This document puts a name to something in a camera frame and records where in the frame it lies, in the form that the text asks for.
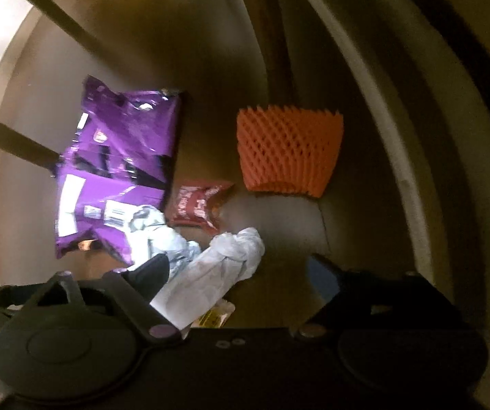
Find silver wrapper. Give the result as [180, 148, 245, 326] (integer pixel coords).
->
[124, 205, 201, 275]

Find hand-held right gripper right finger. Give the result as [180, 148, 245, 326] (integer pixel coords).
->
[295, 254, 453, 339]

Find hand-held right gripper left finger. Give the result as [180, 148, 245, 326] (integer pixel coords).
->
[25, 254, 183, 348]

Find purple snack bag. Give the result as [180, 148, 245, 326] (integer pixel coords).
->
[54, 74, 185, 265]

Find red snack wrapper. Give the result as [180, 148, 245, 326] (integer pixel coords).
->
[169, 179, 234, 235]

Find orange foam fruit net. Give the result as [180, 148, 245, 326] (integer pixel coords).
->
[236, 105, 344, 198]

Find white tissue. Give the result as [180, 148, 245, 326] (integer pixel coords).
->
[148, 227, 266, 328]

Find dark wooden chair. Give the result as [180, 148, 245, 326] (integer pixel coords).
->
[0, 0, 113, 177]

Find yellow wrapper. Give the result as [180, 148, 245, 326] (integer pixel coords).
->
[196, 300, 236, 329]

